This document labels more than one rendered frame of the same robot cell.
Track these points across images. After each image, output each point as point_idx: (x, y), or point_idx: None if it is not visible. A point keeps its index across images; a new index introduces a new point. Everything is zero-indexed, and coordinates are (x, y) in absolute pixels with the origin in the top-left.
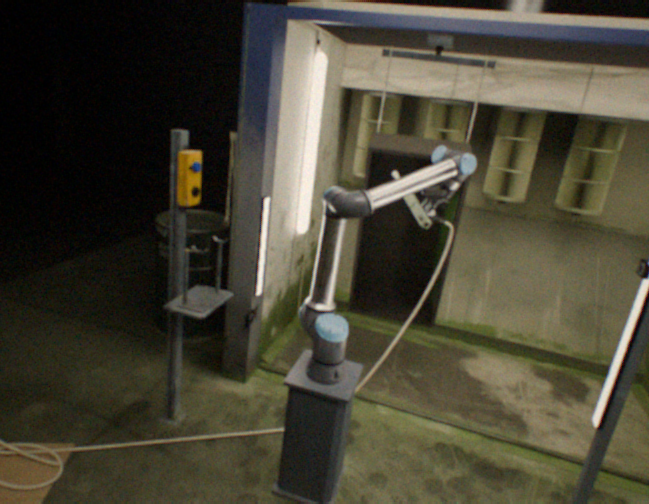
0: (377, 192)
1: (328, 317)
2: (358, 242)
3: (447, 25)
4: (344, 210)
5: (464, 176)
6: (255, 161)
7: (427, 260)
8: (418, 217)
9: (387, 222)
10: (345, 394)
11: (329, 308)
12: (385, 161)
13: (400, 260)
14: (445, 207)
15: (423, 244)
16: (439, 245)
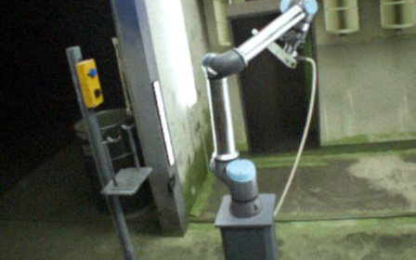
0: (245, 46)
1: (236, 163)
2: (241, 97)
3: None
4: (223, 70)
5: (310, 17)
6: (137, 55)
7: (301, 96)
8: (284, 59)
9: (260, 74)
10: (267, 220)
11: (234, 156)
12: (243, 25)
13: (279, 102)
14: (302, 48)
15: (293, 84)
16: (306, 81)
